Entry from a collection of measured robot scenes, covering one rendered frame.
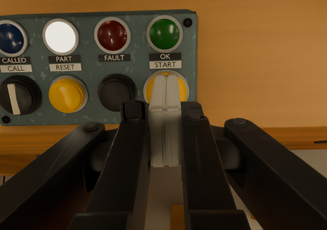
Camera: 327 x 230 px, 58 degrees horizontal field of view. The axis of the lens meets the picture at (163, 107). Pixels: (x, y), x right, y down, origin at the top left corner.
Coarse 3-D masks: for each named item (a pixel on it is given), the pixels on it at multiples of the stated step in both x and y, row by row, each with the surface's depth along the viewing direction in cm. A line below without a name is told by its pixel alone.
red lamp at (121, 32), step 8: (104, 24) 19; (112, 24) 19; (120, 24) 19; (104, 32) 19; (112, 32) 19; (120, 32) 19; (104, 40) 20; (112, 40) 20; (120, 40) 20; (112, 48) 20; (120, 48) 20
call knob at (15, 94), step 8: (8, 80) 20; (16, 80) 20; (24, 80) 21; (0, 88) 20; (8, 88) 20; (16, 88) 20; (24, 88) 20; (32, 88) 21; (0, 96) 20; (8, 96) 20; (16, 96) 20; (24, 96) 20; (32, 96) 21; (0, 104) 21; (8, 104) 20; (16, 104) 20; (24, 104) 20; (32, 104) 21; (8, 112) 21; (16, 112) 21; (24, 112) 21
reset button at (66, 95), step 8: (64, 80) 20; (72, 80) 20; (56, 88) 20; (64, 88) 20; (72, 88) 20; (80, 88) 20; (56, 96) 20; (64, 96) 20; (72, 96) 20; (80, 96) 20; (56, 104) 20; (64, 104) 20; (72, 104) 20; (80, 104) 21; (64, 112) 21; (72, 112) 21
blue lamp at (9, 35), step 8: (0, 24) 20; (8, 24) 20; (0, 32) 20; (8, 32) 20; (16, 32) 20; (0, 40) 20; (8, 40) 20; (16, 40) 20; (0, 48) 20; (8, 48) 20; (16, 48) 20
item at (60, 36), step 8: (56, 24) 19; (64, 24) 19; (48, 32) 20; (56, 32) 19; (64, 32) 20; (72, 32) 20; (48, 40) 20; (56, 40) 20; (64, 40) 20; (72, 40) 20; (56, 48) 20; (64, 48) 20
